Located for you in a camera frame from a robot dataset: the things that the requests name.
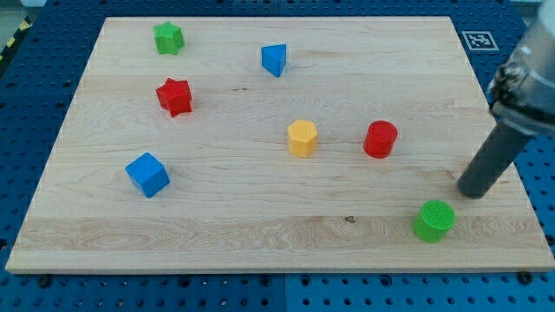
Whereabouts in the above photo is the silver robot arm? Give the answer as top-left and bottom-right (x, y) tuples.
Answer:
(488, 0), (554, 136)

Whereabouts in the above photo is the wooden board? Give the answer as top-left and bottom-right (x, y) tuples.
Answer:
(6, 16), (554, 274)

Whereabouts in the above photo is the yellow hexagon block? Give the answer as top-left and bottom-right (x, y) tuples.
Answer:
(287, 120), (318, 158)

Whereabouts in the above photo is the blue triangle block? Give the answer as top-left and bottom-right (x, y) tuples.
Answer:
(261, 44), (287, 77)

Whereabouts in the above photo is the red cylinder block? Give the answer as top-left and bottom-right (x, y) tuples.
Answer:
(363, 120), (398, 159)

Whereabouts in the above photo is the red star block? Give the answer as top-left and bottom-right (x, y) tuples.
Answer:
(155, 78), (193, 118)

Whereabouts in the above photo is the blue cube block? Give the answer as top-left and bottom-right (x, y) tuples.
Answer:
(125, 153), (170, 198)

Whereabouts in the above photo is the green star block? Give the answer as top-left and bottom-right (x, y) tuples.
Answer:
(153, 21), (185, 55)

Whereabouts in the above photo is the green cylinder block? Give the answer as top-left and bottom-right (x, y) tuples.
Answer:
(413, 199), (456, 243)

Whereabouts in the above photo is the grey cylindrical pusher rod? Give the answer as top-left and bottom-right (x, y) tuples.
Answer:
(457, 121), (532, 199)

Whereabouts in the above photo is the white fiducial marker tag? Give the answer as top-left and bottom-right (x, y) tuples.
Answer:
(462, 30), (499, 51)

